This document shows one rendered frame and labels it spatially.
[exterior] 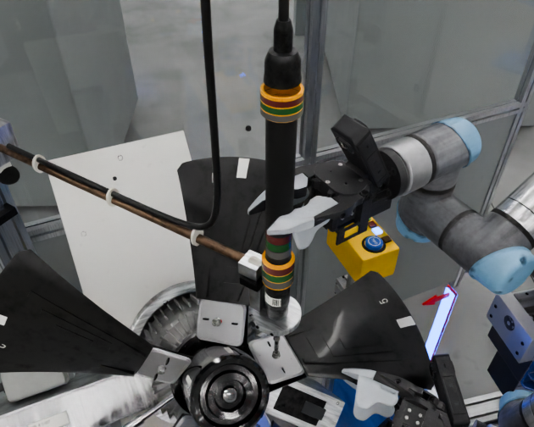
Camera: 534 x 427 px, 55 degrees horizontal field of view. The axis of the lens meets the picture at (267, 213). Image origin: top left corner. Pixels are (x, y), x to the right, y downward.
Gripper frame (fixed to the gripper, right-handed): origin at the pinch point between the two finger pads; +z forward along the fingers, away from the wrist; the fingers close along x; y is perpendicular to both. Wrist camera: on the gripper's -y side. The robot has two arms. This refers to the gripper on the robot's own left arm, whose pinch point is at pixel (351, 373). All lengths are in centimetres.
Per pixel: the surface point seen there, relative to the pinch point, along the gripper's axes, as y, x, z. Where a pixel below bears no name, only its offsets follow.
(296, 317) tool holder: 2.2, -13.3, 8.4
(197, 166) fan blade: -10.7, -22.2, 33.0
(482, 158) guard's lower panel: -127, 53, -2
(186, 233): 1.7, -21.8, 26.3
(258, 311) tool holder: 4.1, -13.7, 13.5
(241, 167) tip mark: -12.9, -23.1, 25.7
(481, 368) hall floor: -88, 128, -30
